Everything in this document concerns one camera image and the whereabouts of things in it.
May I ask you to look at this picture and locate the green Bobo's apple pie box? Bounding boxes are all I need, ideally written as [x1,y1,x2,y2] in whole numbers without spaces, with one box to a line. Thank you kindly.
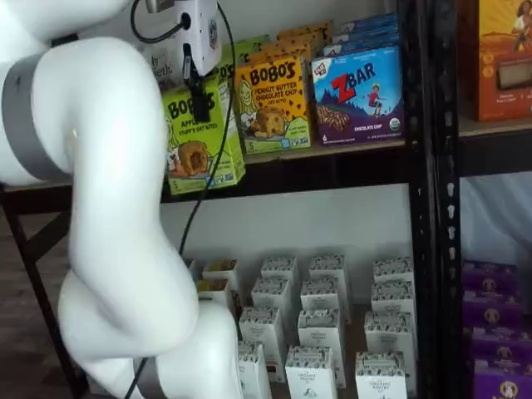
[234,34,272,67]
[160,76,248,197]
[214,60,242,142]

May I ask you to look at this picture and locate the black metal shelf rack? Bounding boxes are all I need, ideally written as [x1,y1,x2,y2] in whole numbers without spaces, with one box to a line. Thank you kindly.
[435,0,532,399]
[0,0,436,399]

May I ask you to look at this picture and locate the purple snack box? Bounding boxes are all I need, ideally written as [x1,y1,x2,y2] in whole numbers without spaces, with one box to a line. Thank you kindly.
[472,360,532,399]
[462,290,524,332]
[470,327,532,367]
[462,260,520,294]

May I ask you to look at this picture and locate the wooden shelf board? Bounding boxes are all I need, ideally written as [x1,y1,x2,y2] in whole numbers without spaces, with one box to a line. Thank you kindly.
[458,109,532,139]
[0,139,407,196]

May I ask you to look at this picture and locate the translucent plastic sheet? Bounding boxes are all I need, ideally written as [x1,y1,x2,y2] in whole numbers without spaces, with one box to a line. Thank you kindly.
[459,173,532,267]

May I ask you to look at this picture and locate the purely elizabeth box yellow label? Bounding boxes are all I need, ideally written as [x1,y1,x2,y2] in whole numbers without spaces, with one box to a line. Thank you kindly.
[194,278,231,309]
[201,259,241,283]

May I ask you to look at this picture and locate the orange snack box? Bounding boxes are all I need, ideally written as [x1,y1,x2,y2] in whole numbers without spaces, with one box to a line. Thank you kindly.
[472,0,532,124]

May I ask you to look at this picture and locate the white organic pantry box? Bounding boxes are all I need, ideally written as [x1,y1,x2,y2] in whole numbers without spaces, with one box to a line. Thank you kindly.
[299,278,341,317]
[250,277,293,317]
[354,351,407,399]
[372,256,416,288]
[363,310,413,358]
[370,279,416,317]
[260,255,298,288]
[239,306,282,354]
[284,344,337,399]
[308,254,347,288]
[236,340,273,399]
[297,308,341,354]

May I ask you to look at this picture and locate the granola bag red label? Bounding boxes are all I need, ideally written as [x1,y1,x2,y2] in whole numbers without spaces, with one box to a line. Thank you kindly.
[139,39,185,92]

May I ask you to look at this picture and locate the yellow Bobo's peanut butter box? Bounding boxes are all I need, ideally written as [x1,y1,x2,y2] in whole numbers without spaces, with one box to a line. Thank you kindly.
[275,19,334,56]
[233,55,313,156]
[248,41,313,68]

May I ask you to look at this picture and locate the blue purple Zbar box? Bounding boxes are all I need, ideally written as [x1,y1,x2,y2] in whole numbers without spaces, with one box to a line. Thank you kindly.
[323,35,401,58]
[343,13,399,31]
[332,23,400,43]
[311,44,406,147]

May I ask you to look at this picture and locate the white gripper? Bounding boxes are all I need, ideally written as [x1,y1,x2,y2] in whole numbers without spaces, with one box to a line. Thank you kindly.
[174,0,222,121]

